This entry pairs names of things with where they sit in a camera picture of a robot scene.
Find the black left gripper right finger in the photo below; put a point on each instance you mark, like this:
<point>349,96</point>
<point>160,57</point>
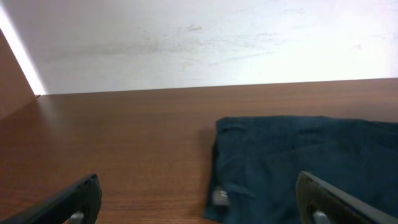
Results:
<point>320,202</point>

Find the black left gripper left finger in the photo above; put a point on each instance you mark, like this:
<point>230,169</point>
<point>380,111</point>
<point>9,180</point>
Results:
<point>80,202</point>

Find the navy blue shorts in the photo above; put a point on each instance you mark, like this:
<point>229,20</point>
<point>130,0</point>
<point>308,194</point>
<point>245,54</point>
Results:
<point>256,162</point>

